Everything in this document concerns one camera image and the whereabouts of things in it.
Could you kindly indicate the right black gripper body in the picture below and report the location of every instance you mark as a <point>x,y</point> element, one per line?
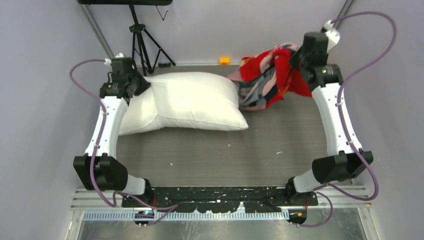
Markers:
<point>298,59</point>

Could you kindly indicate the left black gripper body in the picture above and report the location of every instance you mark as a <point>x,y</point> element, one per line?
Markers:
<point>133,79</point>

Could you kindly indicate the white pillow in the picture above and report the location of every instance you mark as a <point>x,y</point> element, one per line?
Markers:
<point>195,100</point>

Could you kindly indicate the pink printed pillowcase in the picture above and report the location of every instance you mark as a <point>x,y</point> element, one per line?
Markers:
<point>264,79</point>

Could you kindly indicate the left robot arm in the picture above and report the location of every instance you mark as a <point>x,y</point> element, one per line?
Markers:
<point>98,168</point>

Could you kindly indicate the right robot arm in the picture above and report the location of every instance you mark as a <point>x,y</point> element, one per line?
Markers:
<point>345,158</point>

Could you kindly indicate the small black floor object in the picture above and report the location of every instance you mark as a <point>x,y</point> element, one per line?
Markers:
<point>164,64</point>

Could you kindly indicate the black tripod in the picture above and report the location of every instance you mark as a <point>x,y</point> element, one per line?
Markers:
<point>139,46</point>

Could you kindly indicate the small yellow toy block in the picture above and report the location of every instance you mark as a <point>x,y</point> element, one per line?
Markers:
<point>224,61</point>

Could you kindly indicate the black overhead bar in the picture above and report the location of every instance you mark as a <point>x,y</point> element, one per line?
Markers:
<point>126,2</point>

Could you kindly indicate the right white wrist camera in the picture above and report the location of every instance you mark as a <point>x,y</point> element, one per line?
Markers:
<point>331,33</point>

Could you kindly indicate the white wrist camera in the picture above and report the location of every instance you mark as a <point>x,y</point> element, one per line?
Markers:
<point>331,33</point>
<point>108,61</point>

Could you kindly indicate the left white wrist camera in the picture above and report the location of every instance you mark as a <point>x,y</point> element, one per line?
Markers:
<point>108,61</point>

